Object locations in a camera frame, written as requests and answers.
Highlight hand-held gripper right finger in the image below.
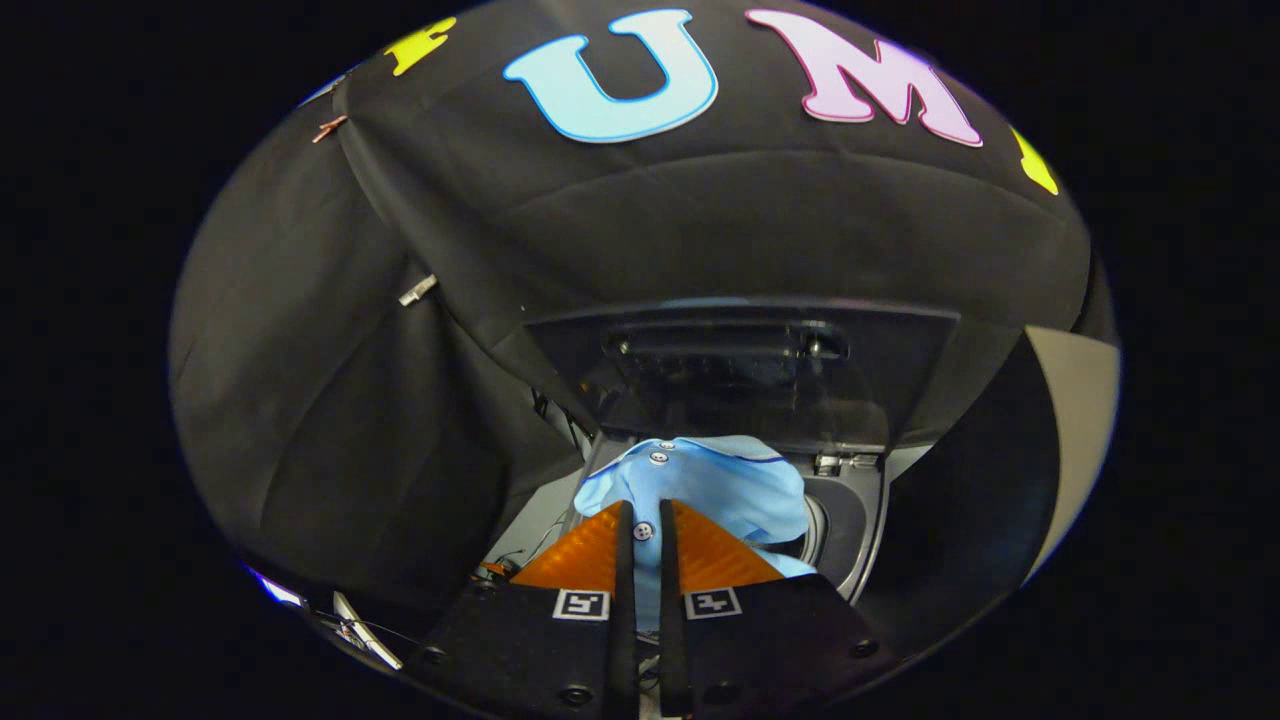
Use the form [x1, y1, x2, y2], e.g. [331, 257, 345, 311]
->
[657, 498, 906, 720]

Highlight light blue polo shirt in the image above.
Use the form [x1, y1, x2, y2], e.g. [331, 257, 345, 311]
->
[573, 435, 818, 633]

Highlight grey washing machine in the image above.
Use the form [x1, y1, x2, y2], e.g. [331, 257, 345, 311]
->
[480, 430, 936, 606]

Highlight black backdrop cloth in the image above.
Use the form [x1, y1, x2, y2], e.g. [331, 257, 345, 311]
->
[170, 0, 1121, 621]

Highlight beige cabinet with black top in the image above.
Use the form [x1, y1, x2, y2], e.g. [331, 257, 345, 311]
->
[860, 324, 1122, 651]

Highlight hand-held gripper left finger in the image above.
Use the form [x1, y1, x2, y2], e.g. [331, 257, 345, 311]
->
[400, 498, 641, 720]

